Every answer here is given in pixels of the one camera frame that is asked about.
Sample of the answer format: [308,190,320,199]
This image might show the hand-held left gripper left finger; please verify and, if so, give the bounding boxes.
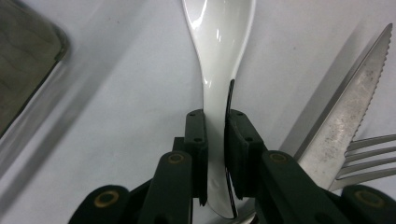
[172,108,209,206]

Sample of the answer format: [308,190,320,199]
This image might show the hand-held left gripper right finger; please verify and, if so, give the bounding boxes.
[223,78,269,201]

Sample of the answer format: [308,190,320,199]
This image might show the white ceramic spoon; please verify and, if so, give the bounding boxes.
[181,0,257,219]

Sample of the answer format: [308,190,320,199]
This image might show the metal fork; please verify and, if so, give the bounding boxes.
[328,133,396,192]

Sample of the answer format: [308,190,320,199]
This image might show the clear grey plastic bin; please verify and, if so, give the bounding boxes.
[0,0,71,138]

